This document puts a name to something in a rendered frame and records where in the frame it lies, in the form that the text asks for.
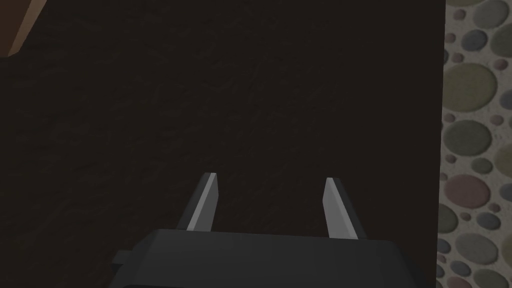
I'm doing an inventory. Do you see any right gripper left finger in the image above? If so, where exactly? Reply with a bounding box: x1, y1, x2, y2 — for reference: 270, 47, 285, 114
175, 172, 220, 233

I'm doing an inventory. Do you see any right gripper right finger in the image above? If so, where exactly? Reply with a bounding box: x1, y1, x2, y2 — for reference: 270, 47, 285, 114
322, 177, 368, 241

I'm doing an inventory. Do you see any dark brown wooden table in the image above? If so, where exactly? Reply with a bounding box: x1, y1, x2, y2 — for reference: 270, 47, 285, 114
0, 0, 447, 288

